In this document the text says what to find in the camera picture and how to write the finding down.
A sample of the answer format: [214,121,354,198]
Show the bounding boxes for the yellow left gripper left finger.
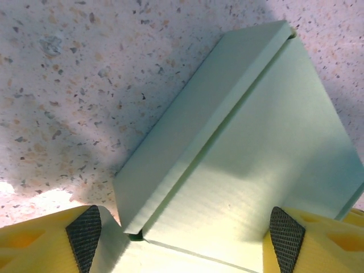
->
[0,204,129,273]

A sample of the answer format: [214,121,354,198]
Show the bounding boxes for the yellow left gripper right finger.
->
[263,206,364,273]

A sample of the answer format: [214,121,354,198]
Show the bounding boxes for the green paper box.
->
[109,19,364,273]

